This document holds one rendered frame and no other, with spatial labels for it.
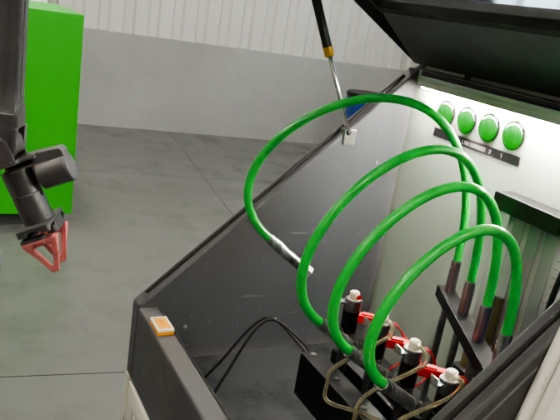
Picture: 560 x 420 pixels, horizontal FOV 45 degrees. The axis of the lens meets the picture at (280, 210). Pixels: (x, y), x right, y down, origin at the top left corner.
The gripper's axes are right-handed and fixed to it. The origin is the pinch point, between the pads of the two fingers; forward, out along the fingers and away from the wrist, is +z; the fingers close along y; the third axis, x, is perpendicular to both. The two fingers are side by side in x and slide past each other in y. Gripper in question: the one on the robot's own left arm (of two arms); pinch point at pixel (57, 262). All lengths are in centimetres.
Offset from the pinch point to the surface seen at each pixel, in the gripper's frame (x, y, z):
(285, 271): -40.9, 5.8, 18.2
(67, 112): 73, 283, -2
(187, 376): -23.2, -28.3, 15.9
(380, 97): -65, -17, -15
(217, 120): 22, 635, 87
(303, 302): -45, -38, 4
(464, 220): -74, -17, 9
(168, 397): -18.3, -26.2, 19.8
